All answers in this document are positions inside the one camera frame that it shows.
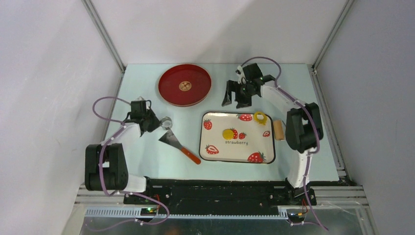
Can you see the yellow dough piece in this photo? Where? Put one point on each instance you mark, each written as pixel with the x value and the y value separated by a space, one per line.
pixel 228 134

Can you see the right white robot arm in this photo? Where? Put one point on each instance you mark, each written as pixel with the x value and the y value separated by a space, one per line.
pixel 303 125

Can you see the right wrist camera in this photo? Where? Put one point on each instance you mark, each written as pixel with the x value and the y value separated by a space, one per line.
pixel 241 76

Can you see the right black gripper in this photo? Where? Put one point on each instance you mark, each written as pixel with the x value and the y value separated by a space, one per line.
pixel 232 86

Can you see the strawberry print tray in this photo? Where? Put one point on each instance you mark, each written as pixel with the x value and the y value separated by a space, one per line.
pixel 253 140

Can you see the orange handled spatula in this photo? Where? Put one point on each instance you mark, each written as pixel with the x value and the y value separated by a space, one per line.
pixel 169 138

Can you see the round red plate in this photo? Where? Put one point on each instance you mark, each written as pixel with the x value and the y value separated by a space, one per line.
pixel 184 85

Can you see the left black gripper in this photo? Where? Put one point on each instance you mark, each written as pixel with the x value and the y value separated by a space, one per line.
pixel 155 121

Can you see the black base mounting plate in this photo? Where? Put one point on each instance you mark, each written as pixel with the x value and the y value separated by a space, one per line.
pixel 227 198

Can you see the small clear glass cup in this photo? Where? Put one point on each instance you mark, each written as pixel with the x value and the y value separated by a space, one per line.
pixel 166 123

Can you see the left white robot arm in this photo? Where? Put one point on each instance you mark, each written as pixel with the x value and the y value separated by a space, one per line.
pixel 108 164

